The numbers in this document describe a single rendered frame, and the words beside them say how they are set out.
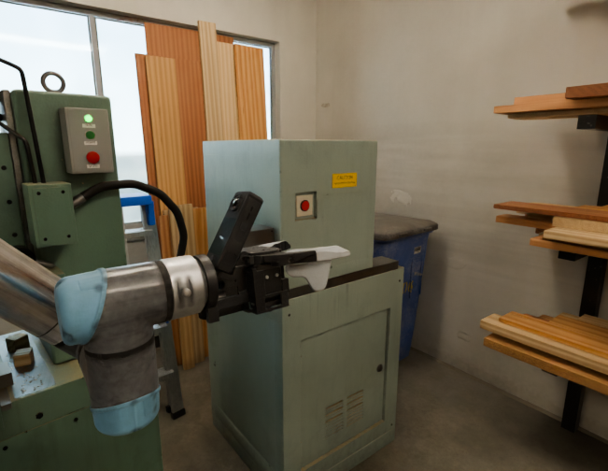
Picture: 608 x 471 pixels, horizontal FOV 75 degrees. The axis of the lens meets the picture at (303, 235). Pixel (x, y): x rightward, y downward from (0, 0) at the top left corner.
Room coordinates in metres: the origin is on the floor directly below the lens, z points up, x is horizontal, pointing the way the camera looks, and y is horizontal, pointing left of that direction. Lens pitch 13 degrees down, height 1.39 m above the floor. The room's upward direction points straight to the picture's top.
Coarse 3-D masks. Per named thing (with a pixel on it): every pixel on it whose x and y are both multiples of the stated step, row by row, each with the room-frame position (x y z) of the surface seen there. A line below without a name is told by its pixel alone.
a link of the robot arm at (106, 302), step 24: (144, 264) 0.44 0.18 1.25; (72, 288) 0.38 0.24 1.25; (96, 288) 0.39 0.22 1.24; (120, 288) 0.40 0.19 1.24; (144, 288) 0.41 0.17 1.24; (168, 288) 0.43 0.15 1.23; (72, 312) 0.37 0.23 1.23; (96, 312) 0.38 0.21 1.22; (120, 312) 0.39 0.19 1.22; (144, 312) 0.41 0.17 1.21; (168, 312) 0.43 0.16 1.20; (72, 336) 0.37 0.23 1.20; (96, 336) 0.39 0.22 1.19; (120, 336) 0.39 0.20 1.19; (144, 336) 0.41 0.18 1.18
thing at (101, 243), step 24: (48, 96) 1.03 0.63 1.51; (72, 96) 1.07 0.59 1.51; (96, 96) 1.11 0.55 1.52; (24, 120) 0.99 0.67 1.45; (48, 120) 1.02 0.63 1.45; (48, 144) 1.02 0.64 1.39; (24, 168) 0.98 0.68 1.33; (48, 168) 1.01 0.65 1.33; (72, 192) 1.05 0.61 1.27; (96, 216) 1.08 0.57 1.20; (120, 216) 1.13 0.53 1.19; (96, 240) 1.08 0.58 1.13; (120, 240) 1.12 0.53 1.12; (72, 264) 1.03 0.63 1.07; (96, 264) 1.07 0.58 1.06; (120, 264) 1.12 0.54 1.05
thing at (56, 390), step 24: (0, 336) 1.15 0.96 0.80; (0, 360) 1.01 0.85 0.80; (48, 360) 1.01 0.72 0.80; (72, 360) 1.01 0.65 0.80; (24, 384) 0.90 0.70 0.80; (48, 384) 0.90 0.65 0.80; (72, 384) 0.91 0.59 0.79; (24, 408) 0.84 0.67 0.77; (48, 408) 0.87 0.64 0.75; (72, 408) 0.91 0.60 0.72; (0, 432) 0.81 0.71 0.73
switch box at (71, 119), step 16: (64, 112) 1.00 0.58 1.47; (80, 112) 1.02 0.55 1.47; (96, 112) 1.04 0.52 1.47; (64, 128) 1.01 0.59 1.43; (80, 128) 1.02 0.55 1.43; (96, 128) 1.04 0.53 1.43; (64, 144) 1.02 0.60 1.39; (80, 144) 1.01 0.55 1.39; (80, 160) 1.01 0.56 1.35; (112, 160) 1.06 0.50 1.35
